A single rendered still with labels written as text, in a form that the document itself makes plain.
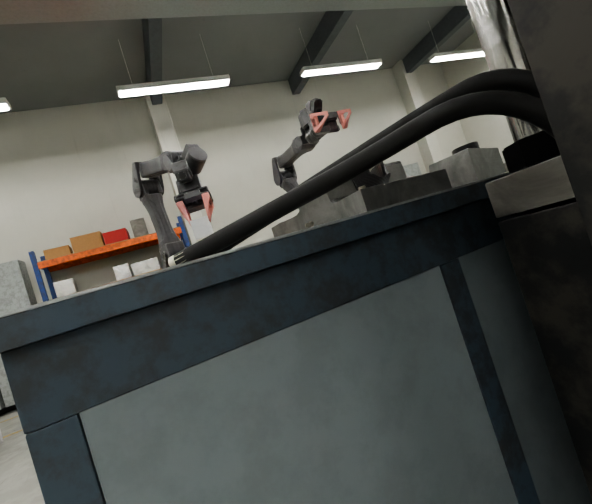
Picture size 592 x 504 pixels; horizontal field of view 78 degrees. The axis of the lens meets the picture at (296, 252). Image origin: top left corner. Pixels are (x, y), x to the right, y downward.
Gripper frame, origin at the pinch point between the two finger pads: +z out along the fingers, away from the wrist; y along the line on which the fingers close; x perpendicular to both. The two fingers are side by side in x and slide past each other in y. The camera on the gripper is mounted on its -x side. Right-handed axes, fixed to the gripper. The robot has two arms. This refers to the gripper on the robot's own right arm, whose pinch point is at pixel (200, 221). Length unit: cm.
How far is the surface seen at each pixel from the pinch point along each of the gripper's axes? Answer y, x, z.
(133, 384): -7, -42, 51
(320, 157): 198, 475, -416
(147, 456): -8, -38, 59
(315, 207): 29.9, -9.4, 14.3
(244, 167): 44, 430, -411
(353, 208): 34.9, -19.9, 24.7
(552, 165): 54, -45, 44
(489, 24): 57, -51, 20
